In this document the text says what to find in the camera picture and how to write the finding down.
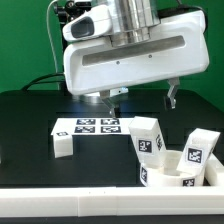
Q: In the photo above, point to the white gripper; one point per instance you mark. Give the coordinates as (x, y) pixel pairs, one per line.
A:
(177, 47)

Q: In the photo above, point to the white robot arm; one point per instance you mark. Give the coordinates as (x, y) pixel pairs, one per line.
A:
(122, 43)

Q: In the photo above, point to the white marker sheet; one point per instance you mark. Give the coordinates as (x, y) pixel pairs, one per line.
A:
(92, 126)

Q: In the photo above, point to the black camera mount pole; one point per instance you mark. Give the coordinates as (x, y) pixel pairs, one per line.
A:
(63, 17)

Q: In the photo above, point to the white front fence rail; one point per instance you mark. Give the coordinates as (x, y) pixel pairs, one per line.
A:
(110, 201)

